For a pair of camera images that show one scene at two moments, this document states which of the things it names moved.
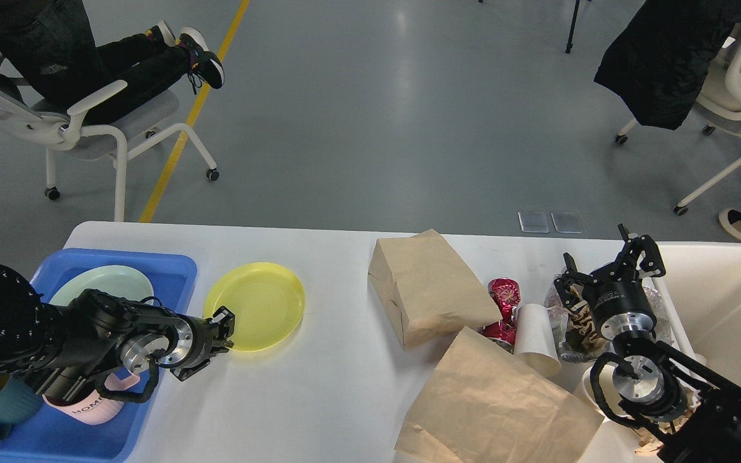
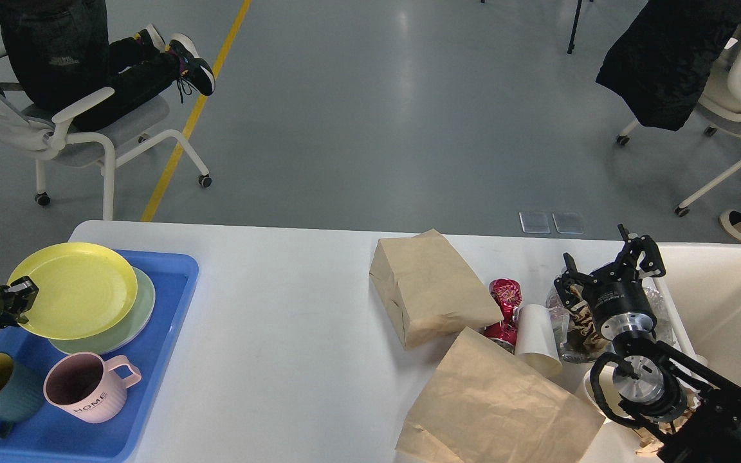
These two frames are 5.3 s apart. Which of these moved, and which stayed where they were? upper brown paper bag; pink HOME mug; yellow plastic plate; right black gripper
Moved: yellow plastic plate
Stayed: upper brown paper bag; right black gripper; pink HOME mug
